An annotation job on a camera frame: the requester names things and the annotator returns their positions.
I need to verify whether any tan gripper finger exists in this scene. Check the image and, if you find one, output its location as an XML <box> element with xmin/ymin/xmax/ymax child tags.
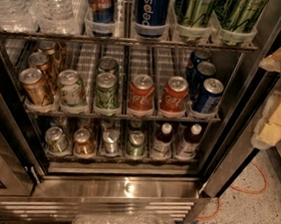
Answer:
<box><xmin>259</xmin><ymin>47</ymin><xmax>281</xmax><ymax>73</ymax></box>
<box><xmin>250</xmin><ymin>92</ymin><xmax>281</xmax><ymax>150</ymax></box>

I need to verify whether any redbull can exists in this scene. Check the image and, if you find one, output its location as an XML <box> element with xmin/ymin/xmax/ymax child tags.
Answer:
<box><xmin>85</xmin><ymin>0</ymin><xmax>117</xmax><ymax>37</ymax></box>

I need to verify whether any right green tall can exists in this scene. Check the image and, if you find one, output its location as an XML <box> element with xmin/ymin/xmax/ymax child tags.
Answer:
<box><xmin>214</xmin><ymin>0</ymin><xmax>269</xmax><ymax>46</ymax></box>

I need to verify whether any green tall can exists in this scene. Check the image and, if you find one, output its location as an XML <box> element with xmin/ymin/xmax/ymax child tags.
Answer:
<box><xmin>174</xmin><ymin>0</ymin><xmax>216</xmax><ymax>42</ymax></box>
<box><xmin>214</xmin><ymin>0</ymin><xmax>269</xmax><ymax>46</ymax></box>

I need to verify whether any middle blue pepsi can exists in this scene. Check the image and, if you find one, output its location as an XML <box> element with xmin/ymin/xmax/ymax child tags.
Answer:
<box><xmin>190</xmin><ymin>62</ymin><xmax>216</xmax><ymax>102</ymax></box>

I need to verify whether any blue pepsi can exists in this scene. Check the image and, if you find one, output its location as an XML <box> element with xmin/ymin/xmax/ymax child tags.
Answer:
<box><xmin>184</xmin><ymin>49</ymin><xmax>211</xmax><ymax>83</ymax></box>
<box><xmin>193</xmin><ymin>78</ymin><xmax>224</xmax><ymax>114</ymax></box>
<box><xmin>190</xmin><ymin>62</ymin><xmax>216</xmax><ymax>102</ymax></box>
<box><xmin>135</xmin><ymin>0</ymin><xmax>170</xmax><ymax>38</ymax></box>

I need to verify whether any front blue pepsi can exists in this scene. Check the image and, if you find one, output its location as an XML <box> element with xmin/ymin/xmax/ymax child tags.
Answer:
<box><xmin>193</xmin><ymin>78</ymin><xmax>224</xmax><ymax>114</ymax></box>

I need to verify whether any rear blue pepsi can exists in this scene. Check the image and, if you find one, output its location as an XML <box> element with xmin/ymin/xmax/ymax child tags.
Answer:
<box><xmin>184</xmin><ymin>49</ymin><xmax>211</xmax><ymax>83</ymax></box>

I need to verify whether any left green tall can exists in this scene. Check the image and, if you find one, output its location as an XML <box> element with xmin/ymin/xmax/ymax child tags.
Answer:
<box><xmin>174</xmin><ymin>0</ymin><xmax>216</xmax><ymax>42</ymax></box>

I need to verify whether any right coca cola can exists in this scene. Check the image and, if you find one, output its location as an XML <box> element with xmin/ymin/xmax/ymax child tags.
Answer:
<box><xmin>160</xmin><ymin>76</ymin><xmax>189</xmax><ymax>112</ymax></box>

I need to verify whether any coca cola can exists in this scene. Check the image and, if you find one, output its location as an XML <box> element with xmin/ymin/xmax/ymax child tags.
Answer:
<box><xmin>129</xmin><ymin>74</ymin><xmax>155</xmax><ymax>112</ymax></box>
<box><xmin>160</xmin><ymin>76</ymin><xmax>189</xmax><ymax>112</ymax></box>

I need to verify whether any left coca cola can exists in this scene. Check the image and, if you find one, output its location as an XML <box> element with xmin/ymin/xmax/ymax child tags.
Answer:
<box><xmin>129</xmin><ymin>74</ymin><xmax>155</xmax><ymax>112</ymax></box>

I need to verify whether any bottom green can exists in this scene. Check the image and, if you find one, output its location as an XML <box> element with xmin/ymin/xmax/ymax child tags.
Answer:
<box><xmin>127</xmin><ymin>130</ymin><xmax>145</xmax><ymax>158</ymax></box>

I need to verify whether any rear green can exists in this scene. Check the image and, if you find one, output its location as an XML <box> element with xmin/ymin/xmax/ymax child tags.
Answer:
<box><xmin>97</xmin><ymin>56</ymin><xmax>120</xmax><ymax>77</ymax></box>

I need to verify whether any front green can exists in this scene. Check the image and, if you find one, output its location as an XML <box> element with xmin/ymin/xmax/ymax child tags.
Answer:
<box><xmin>95</xmin><ymin>72</ymin><xmax>119</xmax><ymax>110</ymax></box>

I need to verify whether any silver can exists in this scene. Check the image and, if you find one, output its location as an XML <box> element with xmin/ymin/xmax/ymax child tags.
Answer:
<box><xmin>103</xmin><ymin>129</ymin><xmax>120</xmax><ymax>155</ymax></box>
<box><xmin>45</xmin><ymin>126</ymin><xmax>69</xmax><ymax>153</ymax></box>

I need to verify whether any stainless steel fridge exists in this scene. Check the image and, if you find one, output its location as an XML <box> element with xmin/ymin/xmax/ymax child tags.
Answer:
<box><xmin>0</xmin><ymin>0</ymin><xmax>281</xmax><ymax>224</ymax></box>

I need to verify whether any bottom orange can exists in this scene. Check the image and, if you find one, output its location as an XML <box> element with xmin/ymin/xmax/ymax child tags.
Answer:
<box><xmin>73</xmin><ymin>128</ymin><xmax>95</xmax><ymax>157</ymax></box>

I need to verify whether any white green patterned can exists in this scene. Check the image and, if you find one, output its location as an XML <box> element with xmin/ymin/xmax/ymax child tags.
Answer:
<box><xmin>58</xmin><ymin>70</ymin><xmax>87</xmax><ymax>108</ymax></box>

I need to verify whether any rear gold can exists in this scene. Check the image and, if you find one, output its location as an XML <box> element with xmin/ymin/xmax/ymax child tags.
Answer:
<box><xmin>38</xmin><ymin>40</ymin><xmax>67</xmax><ymax>73</ymax></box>

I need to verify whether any gold can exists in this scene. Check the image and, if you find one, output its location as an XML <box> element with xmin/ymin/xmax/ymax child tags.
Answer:
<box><xmin>38</xmin><ymin>40</ymin><xmax>67</xmax><ymax>73</ymax></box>
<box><xmin>19</xmin><ymin>68</ymin><xmax>54</xmax><ymax>107</ymax></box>
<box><xmin>28</xmin><ymin>52</ymin><xmax>57</xmax><ymax>94</ymax></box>

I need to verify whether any bottom left silver can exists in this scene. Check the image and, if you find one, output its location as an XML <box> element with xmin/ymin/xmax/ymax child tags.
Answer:
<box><xmin>45</xmin><ymin>126</ymin><xmax>69</xmax><ymax>153</ymax></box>

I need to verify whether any middle gold can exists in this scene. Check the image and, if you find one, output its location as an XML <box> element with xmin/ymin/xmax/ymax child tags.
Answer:
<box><xmin>28</xmin><ymin>52</ymin><xmax>57</xmax><ymax>94</ymax></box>

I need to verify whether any front gold can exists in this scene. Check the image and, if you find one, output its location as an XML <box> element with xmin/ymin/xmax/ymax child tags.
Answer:
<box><xmin>19</xmin><ymin>68</ymin><xmax>54</xmax><ymax>107</ymax></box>

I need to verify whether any right brown juice bottle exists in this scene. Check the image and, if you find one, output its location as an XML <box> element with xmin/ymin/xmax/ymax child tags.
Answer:
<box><xmin>176</xmin><ymin>123</ymin><xmax>202</xmax><ymax>159</ymax></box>

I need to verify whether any brown juice bottle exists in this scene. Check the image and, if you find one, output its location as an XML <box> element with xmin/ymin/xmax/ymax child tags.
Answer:
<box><xmin>176</xmin><ymin>123</ymin><xmax>202</xmax><ymax>159</ymax></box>
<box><xmin>150</xmin><ymin>122</ymin><xmax>173</xmax><ymax>160</ymax></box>

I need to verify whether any left brown juice bottle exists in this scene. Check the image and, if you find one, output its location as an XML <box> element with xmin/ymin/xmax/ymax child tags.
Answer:
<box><xmin>150</xmin><ymin>122</ymin><xmax>173</xmax><ymax>160</ymax></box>

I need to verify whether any right clear water bottle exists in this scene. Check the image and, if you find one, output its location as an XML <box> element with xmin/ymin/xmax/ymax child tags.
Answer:
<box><xmin>36</xmin><ymin>0</ymin><xmax>78</xmax><ymax>35</ymax></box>

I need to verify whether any orange cable on floor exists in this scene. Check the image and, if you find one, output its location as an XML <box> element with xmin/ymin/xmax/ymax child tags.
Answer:
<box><xmin>194</xmin><ymin>155</ymin><xmax>271</xmax><ymax>224</ymax></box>

